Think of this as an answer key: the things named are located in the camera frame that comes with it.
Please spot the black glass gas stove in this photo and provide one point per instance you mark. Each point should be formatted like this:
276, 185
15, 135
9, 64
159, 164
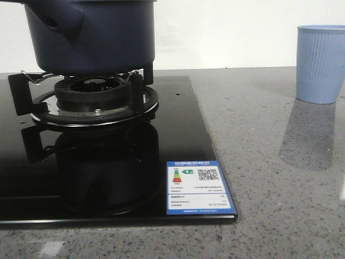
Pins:
114, 175

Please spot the light blue ribbed cup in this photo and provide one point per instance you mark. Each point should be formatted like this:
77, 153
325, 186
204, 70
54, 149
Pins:
319, 63

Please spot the dark blue pot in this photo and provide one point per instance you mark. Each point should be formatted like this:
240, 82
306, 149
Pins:
86, 38

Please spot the blue energy label sticker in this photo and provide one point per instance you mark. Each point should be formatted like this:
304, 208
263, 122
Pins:
197, 188

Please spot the right burner with pot support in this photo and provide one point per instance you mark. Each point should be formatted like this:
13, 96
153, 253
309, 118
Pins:
87, 101

